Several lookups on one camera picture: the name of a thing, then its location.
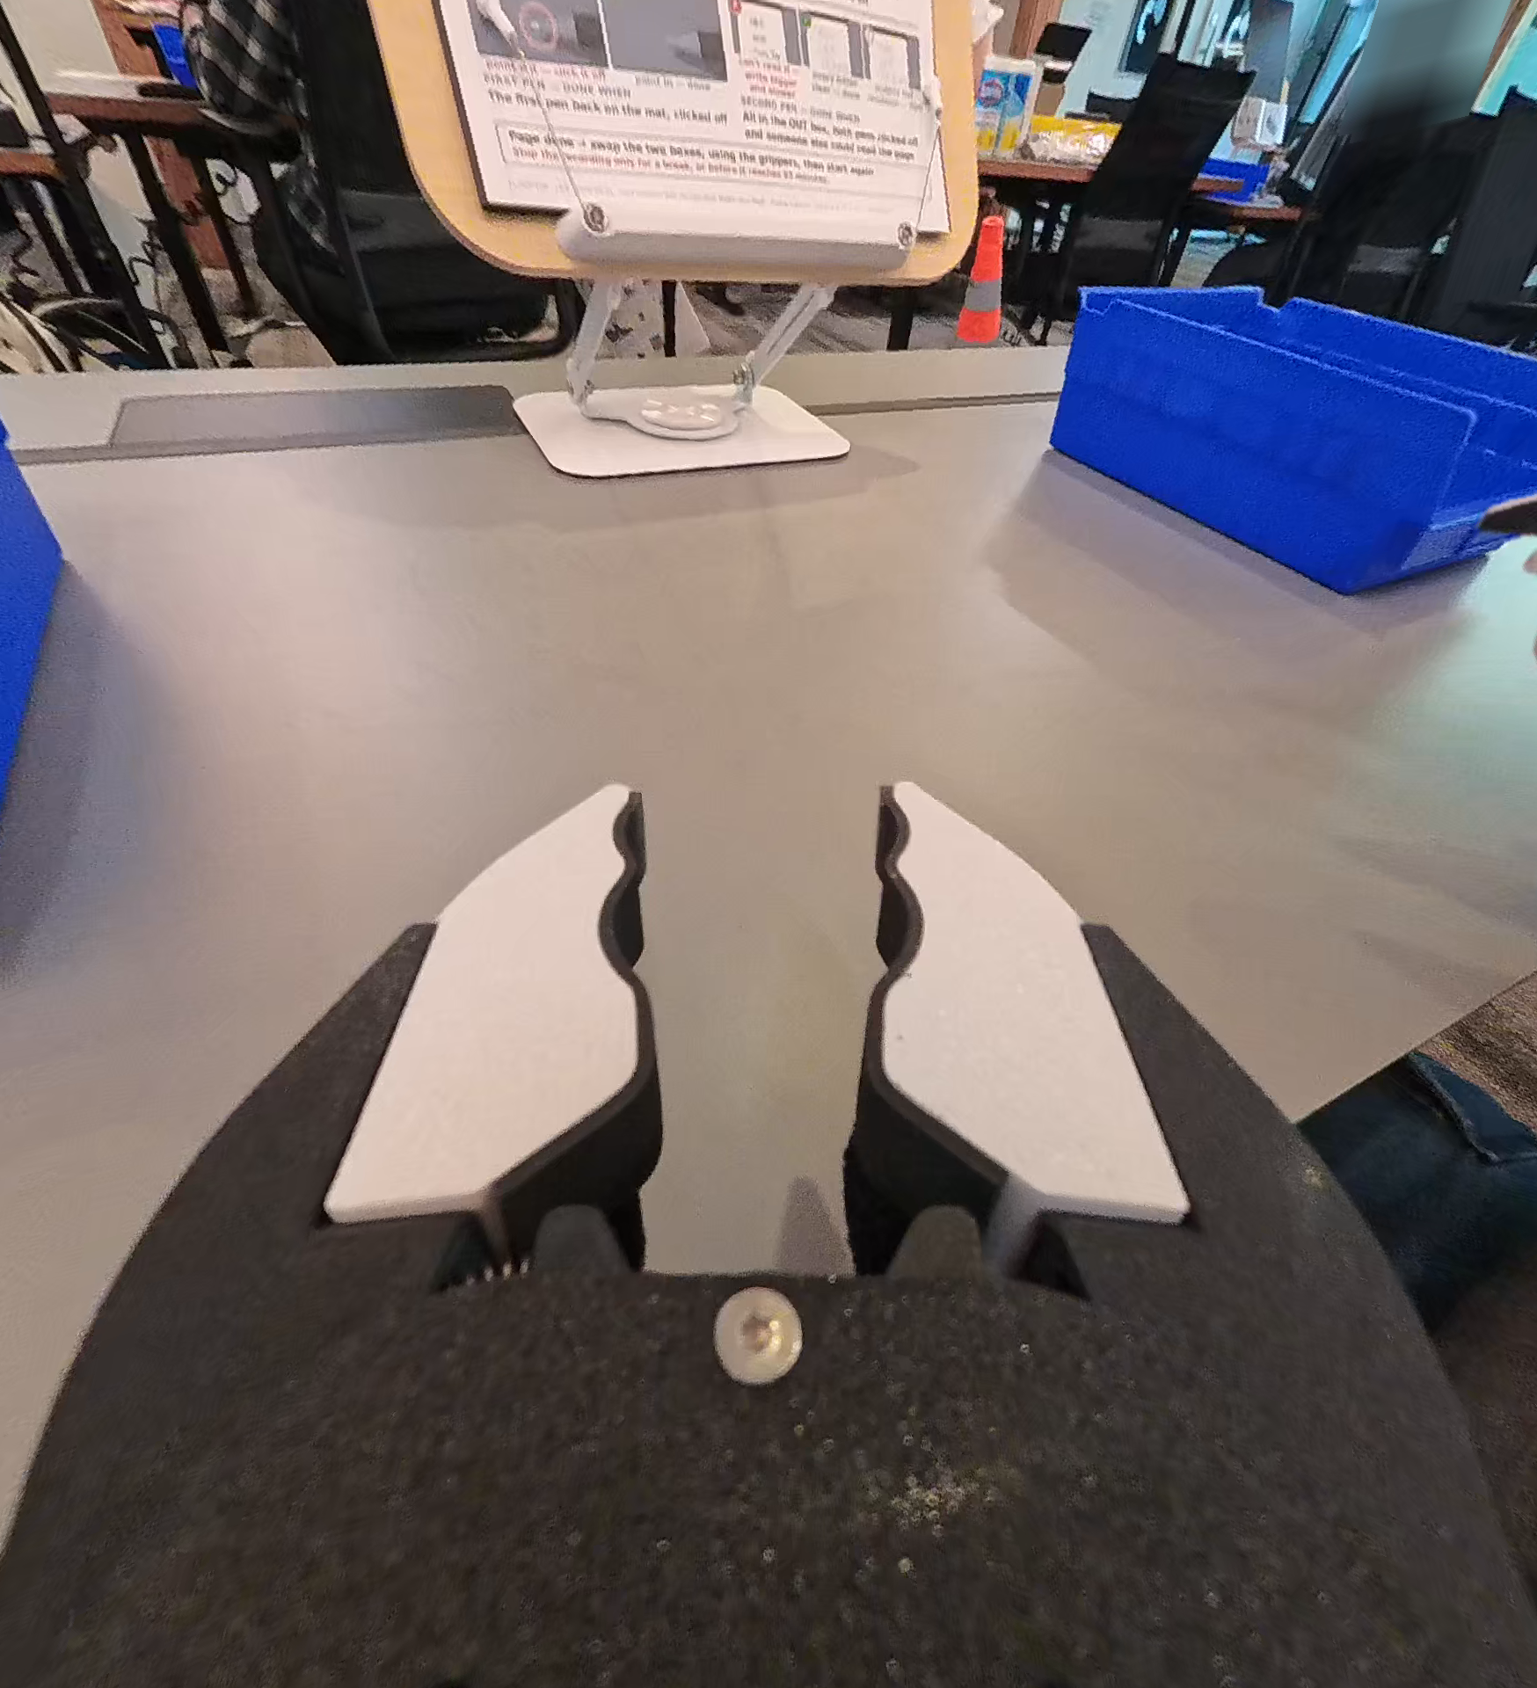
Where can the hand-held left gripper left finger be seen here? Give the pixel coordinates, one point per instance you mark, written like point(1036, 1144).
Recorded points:
point(491, 1042)

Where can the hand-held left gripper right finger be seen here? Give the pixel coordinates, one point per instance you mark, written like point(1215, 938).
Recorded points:
point(1018, 1042)

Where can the person's lap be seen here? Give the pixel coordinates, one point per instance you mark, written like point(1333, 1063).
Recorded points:
point(1479, 1185)

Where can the black office chair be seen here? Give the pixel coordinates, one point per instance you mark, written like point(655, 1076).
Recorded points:
point(452, 291)
point(1149, 171)

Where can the wooden top table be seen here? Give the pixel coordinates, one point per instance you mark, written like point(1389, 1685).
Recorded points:
point(1113, 171)

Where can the orange traffic cone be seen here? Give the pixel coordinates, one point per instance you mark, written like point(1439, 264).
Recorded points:
point(982, 284)

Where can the white document stand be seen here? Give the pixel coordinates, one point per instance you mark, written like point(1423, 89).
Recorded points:
point(676, 435)

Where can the white wipes canister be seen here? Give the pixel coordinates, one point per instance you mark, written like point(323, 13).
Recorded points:
point(1005, 105)

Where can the printed instruction sheet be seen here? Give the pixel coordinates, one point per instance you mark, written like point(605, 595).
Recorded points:
point(717, 171)

